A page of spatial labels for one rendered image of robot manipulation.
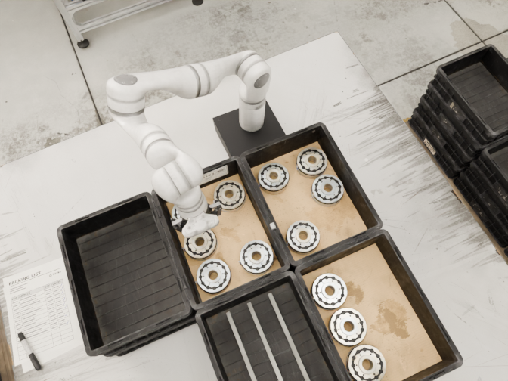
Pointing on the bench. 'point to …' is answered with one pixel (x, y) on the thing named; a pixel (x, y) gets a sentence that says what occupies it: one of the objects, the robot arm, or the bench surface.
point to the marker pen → (29, 351)
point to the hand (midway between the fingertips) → (201, 223)
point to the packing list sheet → (41, 313)
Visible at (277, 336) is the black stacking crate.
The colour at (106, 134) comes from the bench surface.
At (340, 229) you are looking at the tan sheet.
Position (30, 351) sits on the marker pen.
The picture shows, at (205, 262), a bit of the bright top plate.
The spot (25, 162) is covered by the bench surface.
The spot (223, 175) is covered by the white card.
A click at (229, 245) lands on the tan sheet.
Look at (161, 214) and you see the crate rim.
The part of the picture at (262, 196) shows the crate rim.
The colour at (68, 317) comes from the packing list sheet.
